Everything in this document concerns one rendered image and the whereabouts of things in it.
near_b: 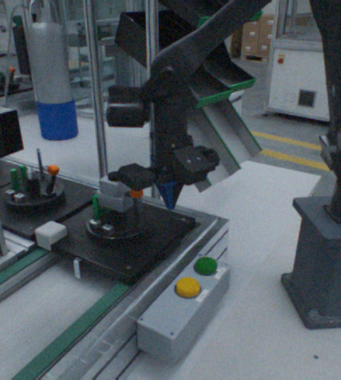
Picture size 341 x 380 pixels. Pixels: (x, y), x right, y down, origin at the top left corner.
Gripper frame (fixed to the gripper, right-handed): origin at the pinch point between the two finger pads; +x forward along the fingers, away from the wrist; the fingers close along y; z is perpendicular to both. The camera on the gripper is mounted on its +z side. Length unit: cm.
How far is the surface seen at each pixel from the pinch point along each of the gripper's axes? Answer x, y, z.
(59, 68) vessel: -6, 22, -102
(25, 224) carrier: 12.1, -19.8, -25.5
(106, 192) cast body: 2.8, -6.8, -12.3
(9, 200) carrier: 10.1, -20.1, -34.5
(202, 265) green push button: 11.9, 1.0, 8.3
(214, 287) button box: 13.4, 0.0, 12.8
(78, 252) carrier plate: 12.1, -15.2, -9.2
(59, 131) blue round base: 19, 18, -102
